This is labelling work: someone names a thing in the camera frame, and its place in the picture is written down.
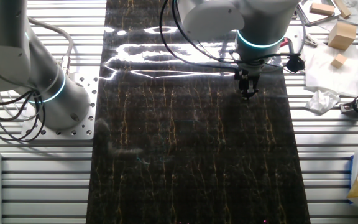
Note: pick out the white paper sheet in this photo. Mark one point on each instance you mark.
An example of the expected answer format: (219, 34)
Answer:
(354, 12)

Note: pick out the grey flat tray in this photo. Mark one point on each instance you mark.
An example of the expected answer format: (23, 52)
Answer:
(314, 18)

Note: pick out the medium wooden cube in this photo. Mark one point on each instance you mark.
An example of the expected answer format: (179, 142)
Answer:
(339, 61)

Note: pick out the crumpled white tissue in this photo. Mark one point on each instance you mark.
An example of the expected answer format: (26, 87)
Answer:
(322, 101)

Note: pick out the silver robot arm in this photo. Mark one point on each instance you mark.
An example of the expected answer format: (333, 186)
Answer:
(26, 62)

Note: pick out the red clothespin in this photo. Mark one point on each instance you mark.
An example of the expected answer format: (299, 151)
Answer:
(284, 42)

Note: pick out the large wooden block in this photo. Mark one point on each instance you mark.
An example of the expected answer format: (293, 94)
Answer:
(342, 35)

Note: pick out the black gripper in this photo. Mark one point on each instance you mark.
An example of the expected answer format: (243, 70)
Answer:
(247, 77)

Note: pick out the long wooden stick block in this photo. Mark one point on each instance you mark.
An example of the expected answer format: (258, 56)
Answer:
(342, 8)

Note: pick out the flat white tissue sheet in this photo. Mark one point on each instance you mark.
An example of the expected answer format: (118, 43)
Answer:
(322, 71)

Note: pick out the silver camera mount plate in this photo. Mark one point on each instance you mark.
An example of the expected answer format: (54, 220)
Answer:
(295, 39)

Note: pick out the black marble pattern mat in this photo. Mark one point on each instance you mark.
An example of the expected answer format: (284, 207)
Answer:
(182, 155)

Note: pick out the flat wooden block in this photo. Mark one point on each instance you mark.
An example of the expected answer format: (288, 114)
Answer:
(322, 9)

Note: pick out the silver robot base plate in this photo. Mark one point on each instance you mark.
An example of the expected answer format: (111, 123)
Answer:
(85, 126)

